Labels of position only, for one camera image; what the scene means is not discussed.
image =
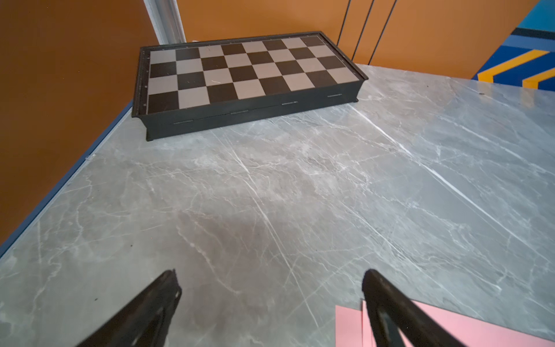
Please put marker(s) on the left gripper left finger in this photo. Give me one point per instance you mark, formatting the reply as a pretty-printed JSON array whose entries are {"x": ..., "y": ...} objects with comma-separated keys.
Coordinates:
[{"x": 144, "y": 321}]

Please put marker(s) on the left aluminium corner post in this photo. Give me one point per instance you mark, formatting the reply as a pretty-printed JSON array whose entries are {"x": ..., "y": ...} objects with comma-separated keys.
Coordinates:
[{"x": 166, "y": 21}]

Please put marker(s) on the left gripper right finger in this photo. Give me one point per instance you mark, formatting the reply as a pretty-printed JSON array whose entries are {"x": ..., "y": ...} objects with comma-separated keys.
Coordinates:
[{"x": 393, "y": 316}]

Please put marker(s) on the black white checkerboard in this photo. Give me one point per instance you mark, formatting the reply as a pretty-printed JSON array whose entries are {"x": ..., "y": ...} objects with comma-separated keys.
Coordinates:
[{"x": 189, "y": 87}]

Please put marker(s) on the pink paper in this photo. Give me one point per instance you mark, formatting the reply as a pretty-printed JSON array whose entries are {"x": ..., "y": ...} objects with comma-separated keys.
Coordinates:
[{"x": 352, "y": 328}]

